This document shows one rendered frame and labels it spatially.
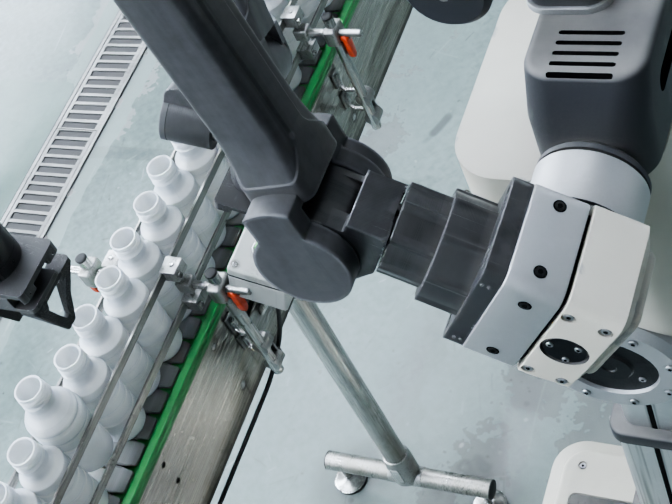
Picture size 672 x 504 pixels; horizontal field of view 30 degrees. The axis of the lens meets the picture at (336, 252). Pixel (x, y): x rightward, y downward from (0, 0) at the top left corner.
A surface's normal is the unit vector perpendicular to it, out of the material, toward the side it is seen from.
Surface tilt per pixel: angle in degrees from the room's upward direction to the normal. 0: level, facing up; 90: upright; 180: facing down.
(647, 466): 90
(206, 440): 90
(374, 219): 30
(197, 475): 90
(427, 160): 0
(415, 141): 0
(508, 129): 0
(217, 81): 85
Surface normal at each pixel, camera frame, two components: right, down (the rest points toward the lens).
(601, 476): -0.33, -0.58
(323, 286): -0.31, 0.77
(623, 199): 0.47, -0.30
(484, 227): 0.17, -0.45
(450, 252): -0.04, 0.08
